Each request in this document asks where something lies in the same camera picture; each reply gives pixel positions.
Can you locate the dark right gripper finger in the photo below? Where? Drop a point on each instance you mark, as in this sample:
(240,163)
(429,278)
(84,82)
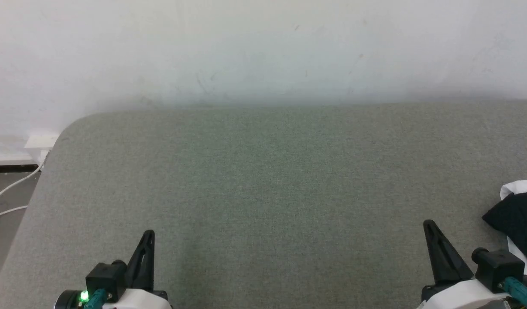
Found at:
(446,257)

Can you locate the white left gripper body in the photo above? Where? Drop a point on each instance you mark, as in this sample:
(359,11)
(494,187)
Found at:
(137,300)

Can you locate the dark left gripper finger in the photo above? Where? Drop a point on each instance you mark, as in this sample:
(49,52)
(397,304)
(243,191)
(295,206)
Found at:
(144,262)

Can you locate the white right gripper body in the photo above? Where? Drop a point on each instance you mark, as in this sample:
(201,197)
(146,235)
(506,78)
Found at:
(456,298)

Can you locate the white and black t-shirt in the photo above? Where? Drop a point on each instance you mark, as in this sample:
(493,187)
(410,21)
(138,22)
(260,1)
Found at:
(519,219)

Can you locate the grey fabric sofa cushion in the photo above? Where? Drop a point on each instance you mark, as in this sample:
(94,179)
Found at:
(263,193)

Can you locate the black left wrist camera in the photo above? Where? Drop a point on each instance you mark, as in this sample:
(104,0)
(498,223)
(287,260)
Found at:
(104,277)

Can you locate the white wall socket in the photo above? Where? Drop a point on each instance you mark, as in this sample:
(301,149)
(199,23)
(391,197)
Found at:
(41,140)

